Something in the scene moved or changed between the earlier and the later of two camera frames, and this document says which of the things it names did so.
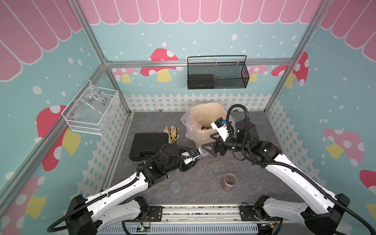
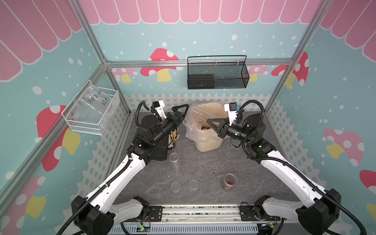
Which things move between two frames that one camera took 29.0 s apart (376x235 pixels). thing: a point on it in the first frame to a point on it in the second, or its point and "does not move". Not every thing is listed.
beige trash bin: x=202 y=115 does not move
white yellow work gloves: x=173 y=132 does not move
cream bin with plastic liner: x=197 y=121 does not move
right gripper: x=220 y=141 to x=220 y=131
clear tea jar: x=203 y=152 to x=201 y=114
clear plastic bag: x=95 y=107 does not move
